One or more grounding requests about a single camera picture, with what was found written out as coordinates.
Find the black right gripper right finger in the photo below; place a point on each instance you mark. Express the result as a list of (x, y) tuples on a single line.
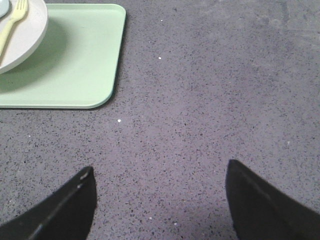
[(259, 211)]

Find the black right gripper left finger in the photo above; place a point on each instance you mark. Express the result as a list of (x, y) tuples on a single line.
[(67, 214)]

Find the white round plate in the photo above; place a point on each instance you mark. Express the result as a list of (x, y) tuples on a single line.
[(25, 35)]

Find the yellow plastic fork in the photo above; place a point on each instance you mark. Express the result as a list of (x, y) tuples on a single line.
[(18, 13)]

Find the light green plastic tray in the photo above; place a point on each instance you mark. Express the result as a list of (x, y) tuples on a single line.
[(75, 65)]

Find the pale blue plastic spoon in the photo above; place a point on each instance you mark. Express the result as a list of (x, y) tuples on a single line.
[(4, 7)]

